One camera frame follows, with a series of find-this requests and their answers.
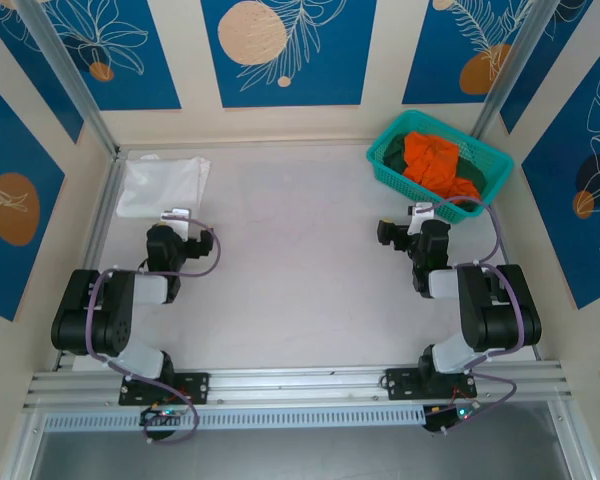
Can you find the blue floral wall panel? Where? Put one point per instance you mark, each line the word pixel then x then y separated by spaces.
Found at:
pixel 330 50
pixel 20 280
pixel 35 55
pixel 555 225
pixel 570 50
pixel 145 60
pixel 430 50

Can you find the right white camera bracket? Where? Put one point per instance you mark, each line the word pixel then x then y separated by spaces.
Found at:
pixel 421 212

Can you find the orange t-shirt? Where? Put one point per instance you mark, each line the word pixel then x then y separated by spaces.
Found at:
pixel 435 160

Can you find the aluminium frame beam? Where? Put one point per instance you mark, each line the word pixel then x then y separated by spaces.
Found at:
pixel 300 385

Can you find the left white camera bracket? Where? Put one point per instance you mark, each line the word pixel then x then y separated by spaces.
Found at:
pixel 176 216

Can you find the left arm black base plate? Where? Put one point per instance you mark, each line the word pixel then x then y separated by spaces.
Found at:
pixel 195 385

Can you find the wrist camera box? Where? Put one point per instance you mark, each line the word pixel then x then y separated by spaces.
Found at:
pixel 200 244
pixel 436 236

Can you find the dark green t-shirt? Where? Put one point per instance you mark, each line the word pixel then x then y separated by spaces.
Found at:
pixel 394 157

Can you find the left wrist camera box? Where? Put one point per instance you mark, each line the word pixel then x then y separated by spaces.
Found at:
pixel 200 244

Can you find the white camera bracket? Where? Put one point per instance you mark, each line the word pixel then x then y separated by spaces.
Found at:
pixel 421 212
pixel 176 216

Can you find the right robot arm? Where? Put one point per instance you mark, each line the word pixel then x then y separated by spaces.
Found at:
pixel 505 320

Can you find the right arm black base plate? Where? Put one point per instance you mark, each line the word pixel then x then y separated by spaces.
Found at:
pixel 402 382

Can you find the aluminium corner post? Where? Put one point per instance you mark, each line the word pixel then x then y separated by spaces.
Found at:
pixel 73 80
pixel 510 70

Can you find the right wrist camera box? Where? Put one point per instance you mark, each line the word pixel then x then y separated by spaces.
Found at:
pixel 436 236

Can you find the teal plastic basket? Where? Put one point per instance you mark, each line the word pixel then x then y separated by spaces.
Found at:
pixel 482 150

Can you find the white folded t-shirt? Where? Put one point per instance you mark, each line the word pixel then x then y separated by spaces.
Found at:
pixel 155 185

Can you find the grey metal lower shelf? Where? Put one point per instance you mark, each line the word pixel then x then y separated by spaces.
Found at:
pixel 300 457

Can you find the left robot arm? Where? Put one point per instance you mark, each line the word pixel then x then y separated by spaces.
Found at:
pixel 80 320

